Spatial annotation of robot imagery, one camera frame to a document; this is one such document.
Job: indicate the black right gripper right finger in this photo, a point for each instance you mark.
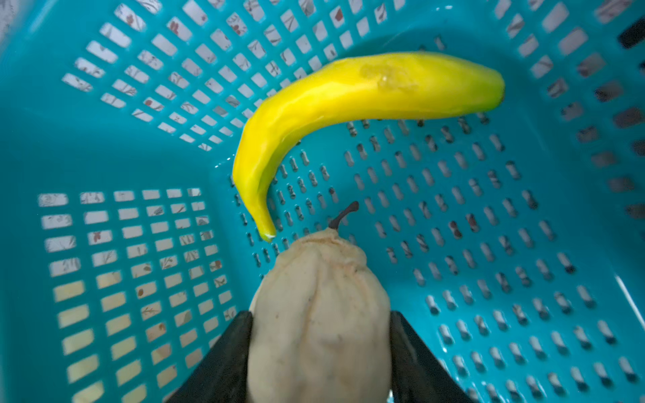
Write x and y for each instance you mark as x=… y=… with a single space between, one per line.
x=416 y=374

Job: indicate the beige toy pear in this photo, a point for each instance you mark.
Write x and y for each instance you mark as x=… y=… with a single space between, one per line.
x=321 y=325

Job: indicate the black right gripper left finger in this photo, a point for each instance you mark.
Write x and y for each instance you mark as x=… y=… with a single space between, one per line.
x=222 y=375

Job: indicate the yellow toy banana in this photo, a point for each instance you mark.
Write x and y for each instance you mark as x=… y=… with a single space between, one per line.
x=416 y=85

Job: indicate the teal plastic basket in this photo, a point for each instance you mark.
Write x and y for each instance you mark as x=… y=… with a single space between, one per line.
x=512 y=241

